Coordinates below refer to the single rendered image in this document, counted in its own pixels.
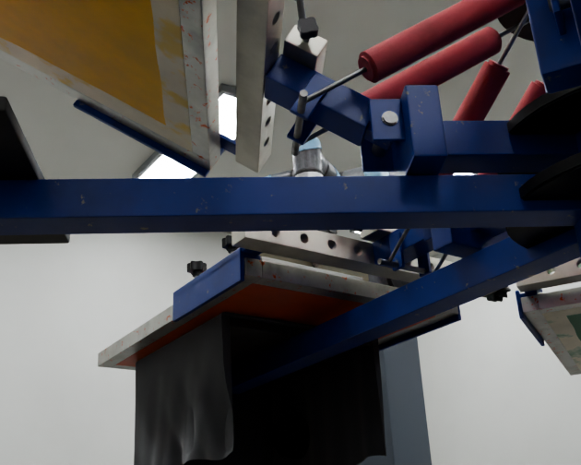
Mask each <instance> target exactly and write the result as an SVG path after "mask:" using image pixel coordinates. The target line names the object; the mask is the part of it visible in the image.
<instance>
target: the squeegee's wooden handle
mask: <svg viewBox="0 0 581 465"><path fill-rule="evenodd" d="M259 256H265V257H269V258H274V259H278V260H282V261H287V262H291V263H295V264H300V265H305V266H308V267H313V265H312V263H311V262H307V261H303V260H299V259H294V258H289V257H284V256H276V255H272V254H268V253H261V254H260V255H259ZM317 268H320V269H325V270H330V271H334V272H338V273H343V274H347V275H351V276H356V277H360V278H362V279H363V280H365V281H369V278H368V274H366V273H361V272H357V271H352V270H347V269H343V268H335V267H330V266H326V265H321V264H318V267H317Z"/></svg>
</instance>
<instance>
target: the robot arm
mask: <svg viewBox="0 0 581 465"><path fill-rule="evenodd" d="M292 158H293V169H292V170H289V171H286V172H282V173H276V174H272V175H271V174H270V175H269V176H266V177H299V176H386V175H389V172H363V171H362V167H358V168H354V169H350V170H347V171H344V172H338V171H337V169H336V168H335V167H334V166H333V165H332V164H331V163H330V162H329V161H328V160H327V159H326V157H325V156H324V155H323V154H322V148H321V143H320V140H319V139H318V138H317V137H316V138H314V139H312V140H310V141H308V142H307V143H305V144H304V145H301V146H300V148H299V154H298V155H297V156H293V155H292ZM318 231H320V232H324V233H332V234H334V233H337V230H318ZM368 278H369V282H374V283H379V284H384V285H388V286H393V287H398V288H400V287H402V286H404V285H406V284H408V283H409V282H405V281H401V280H393V279H389V278H384V277H379V276H375V275H370V274H368Z"/></svg>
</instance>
